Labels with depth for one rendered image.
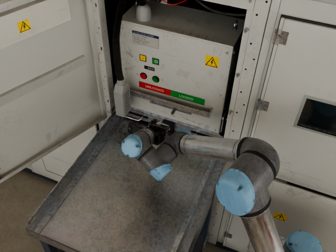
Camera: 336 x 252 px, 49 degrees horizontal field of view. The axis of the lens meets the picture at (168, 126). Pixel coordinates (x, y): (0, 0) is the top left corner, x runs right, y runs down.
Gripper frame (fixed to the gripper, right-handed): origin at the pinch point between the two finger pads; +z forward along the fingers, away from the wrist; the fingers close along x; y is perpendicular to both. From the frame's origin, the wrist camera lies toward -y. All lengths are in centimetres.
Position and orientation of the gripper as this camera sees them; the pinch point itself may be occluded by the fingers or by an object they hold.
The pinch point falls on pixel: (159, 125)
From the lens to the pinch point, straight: 161.4
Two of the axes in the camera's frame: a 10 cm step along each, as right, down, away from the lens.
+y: 9.2, 2.8, -2.6
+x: 2.1, -9.4, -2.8
